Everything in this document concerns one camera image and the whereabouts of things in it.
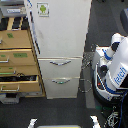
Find white fridge door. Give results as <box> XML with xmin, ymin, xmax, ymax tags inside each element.
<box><xmin>24</xmin><ymin>0</ymin><xmax>92</xmax><ymax>58</ymax></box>

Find upper white fridge drawer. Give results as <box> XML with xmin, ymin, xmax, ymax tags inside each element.
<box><xmin>38</xmin><ymin>58</ymin><xmax>82</xmax><ymax>79</ymax></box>

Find white fridge drawer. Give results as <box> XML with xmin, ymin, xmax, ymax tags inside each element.
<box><xmin>43</xmin><ymin>78</ymin><xmax>79</xmax><ymax>99</ymax></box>
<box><xmin>38</xmin><ymin>58</ymin><xmax>82</xmax><ymax>79</ymax></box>

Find lower white fridge drawer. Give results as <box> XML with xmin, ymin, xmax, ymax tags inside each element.
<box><xmin>43</xmin><ymin>78</ymin><xmax>79</xmax><ymax>99</ymax></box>

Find white fridge body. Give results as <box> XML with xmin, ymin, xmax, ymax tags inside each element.
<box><xmin>24</xmin><ymin>0</ymin><xmax>92</xmax><ymax>99</ymax></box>

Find wooden drawer cabinet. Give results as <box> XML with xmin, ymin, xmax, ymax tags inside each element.
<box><xmin>0</xmin><ymin>17</ymin><xmax>45</xmax><ymax>96</ymax></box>

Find white and blue fetch robot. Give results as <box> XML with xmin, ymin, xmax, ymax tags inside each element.
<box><xmin>92</xmin><ymin>33</ymin><xmax>128</xmax><ymax>105</ymax></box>

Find green android sticker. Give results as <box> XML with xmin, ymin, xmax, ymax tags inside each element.
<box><xmin>37</xmin><ymin>2</ymin><xmax>49</xmax><ymax>17</ymax></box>

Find grey box on shelf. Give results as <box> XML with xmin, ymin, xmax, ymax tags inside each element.
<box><xmin>0</xmin><ymin>6</ymin><xmax>26</xmax><ymax>17</ymax></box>

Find cables on floor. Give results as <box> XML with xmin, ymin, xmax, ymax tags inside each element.
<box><xmin>78</xmin><ymin>43</ymin><xmax>98</xmax><ymax>94</ymax></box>

